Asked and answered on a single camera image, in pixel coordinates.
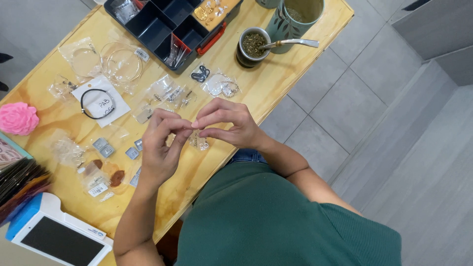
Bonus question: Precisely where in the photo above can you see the person's right hand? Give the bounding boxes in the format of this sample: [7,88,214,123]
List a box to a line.
[191,98,267,150]

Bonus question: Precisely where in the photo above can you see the person's left hand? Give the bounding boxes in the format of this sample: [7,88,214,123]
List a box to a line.
[140,108,195,189]

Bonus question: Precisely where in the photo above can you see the blue jeans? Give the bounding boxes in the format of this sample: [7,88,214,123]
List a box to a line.
[225,149,268,165]

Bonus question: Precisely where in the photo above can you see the small bag with silver rings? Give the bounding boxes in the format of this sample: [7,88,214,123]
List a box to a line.
[188,131,211,151]

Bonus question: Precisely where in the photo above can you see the small clear jewellery bag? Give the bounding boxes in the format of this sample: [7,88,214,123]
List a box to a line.
[147,75,175,105]
[166,86,197,110]
[133,103,157,125]

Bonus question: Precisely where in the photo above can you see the clear bag with barcode label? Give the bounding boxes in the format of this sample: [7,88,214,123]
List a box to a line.
[77,163,116,202]

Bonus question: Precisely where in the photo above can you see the white card sleeve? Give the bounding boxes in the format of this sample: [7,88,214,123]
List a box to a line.
[71,75,132,128]

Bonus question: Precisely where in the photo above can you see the dark mate cup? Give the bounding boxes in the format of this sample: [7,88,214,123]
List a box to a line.
[236,27,272,69]

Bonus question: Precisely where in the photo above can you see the crumpled clear bag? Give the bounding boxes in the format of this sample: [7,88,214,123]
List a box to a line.
[51,129,88,169]

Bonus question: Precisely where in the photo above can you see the metal bombilla straw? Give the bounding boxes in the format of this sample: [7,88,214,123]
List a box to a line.
[259,38,320,51]

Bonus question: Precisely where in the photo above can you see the clear bag with several bangles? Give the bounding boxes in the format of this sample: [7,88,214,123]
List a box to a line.
[99,31,151,94]

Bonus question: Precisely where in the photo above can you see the green shirt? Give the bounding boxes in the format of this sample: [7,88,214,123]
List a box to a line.
[175,161,402,266]

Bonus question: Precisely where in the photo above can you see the small clear bag with charms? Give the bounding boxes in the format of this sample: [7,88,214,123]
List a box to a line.
[47,74,79,101]

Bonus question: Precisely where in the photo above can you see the tan tray of gold jewellery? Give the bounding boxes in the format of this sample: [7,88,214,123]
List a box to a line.
[191,0,241,32]

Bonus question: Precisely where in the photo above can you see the green leaf-patterned tin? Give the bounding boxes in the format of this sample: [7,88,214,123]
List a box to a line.
[264,0,326,55]

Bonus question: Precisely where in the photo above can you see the clear bag with single bangle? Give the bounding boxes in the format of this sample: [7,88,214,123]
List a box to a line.
[58,37,103,83]

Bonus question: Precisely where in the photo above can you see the white and blue payment terminal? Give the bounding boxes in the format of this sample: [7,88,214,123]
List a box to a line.
[5,192,114,266]

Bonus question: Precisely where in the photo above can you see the grey-green container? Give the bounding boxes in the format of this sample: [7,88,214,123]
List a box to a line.
[255,0,281,10]

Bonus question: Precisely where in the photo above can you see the black organizer box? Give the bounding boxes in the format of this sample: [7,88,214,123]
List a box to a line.
[104,0,244,73]

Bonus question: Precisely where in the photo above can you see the stack of dark cards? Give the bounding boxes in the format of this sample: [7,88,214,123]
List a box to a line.
[0,157,53,227]

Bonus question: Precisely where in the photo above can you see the pink rose ornament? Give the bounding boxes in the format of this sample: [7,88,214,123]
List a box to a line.
[0,102,40,136]

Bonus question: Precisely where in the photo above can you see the teal-edged patterned box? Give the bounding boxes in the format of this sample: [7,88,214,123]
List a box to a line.
[0,132,34,170]

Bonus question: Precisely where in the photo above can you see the clear bag with silver pieces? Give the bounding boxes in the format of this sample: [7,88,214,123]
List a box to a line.
[111,0,144,25]

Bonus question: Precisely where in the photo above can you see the grey cabinet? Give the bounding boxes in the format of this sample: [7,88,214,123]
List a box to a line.
[391,0,473,88]

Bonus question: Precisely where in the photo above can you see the clear bag with silver bracelet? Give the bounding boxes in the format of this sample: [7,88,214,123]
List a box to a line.
[201,70,241,99]

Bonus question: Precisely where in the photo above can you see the small bag with black cord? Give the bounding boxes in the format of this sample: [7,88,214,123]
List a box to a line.
[190,64,211,84]

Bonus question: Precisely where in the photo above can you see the black cord bracelet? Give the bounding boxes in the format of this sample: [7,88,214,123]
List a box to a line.
[80,89,117,120]

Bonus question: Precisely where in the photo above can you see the clear bag with thin chains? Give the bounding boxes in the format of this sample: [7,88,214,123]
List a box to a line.
[164,33,191,69]

